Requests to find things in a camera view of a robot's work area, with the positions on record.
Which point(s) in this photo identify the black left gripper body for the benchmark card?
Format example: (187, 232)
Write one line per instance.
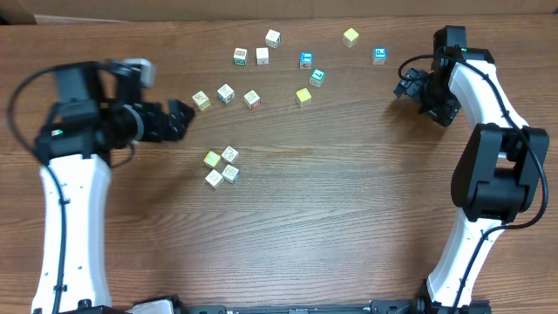
(165, 120)

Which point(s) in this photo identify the yellow-top bone wooden block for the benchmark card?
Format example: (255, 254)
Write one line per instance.
(212, 160)

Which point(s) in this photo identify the white I wooden block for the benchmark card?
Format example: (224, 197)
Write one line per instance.
(230, 155)

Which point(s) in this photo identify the red-top C wooden block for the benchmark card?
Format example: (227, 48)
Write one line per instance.
(214, 179)

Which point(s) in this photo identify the blue B wooden block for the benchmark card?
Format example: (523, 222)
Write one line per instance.
(231, 173)

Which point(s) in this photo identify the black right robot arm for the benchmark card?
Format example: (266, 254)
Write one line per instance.
(496, 177)

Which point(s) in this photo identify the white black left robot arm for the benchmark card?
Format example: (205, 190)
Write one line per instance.
(100, 108)

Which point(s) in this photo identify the yellow S wooden block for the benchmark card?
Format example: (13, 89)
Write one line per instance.
(201, 100)

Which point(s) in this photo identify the blue-sided white wooden block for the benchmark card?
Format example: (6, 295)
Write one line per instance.
(226, 93)

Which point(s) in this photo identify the blue-top P wooden block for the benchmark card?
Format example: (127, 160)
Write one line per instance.
(379, 55)

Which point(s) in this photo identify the red P wooden block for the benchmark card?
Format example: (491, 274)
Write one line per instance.
(252, 99)

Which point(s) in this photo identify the green B wooden block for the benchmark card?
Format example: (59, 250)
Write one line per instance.
(240, 56)

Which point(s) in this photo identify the plain yellow-top wooden block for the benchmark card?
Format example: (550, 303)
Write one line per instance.
(350, 37)

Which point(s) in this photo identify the red-sided white wooden block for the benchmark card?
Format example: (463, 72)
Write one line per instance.
(262, 56)

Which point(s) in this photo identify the green-top L wooden block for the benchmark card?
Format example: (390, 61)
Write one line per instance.
(317, 77)

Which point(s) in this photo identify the teal J wooden block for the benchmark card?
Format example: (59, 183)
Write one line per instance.
(273, 39)

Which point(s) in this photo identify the yellow-top face wooden block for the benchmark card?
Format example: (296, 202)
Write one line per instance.
(303, 97)

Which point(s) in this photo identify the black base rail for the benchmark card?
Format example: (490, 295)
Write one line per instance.
(414, 306)

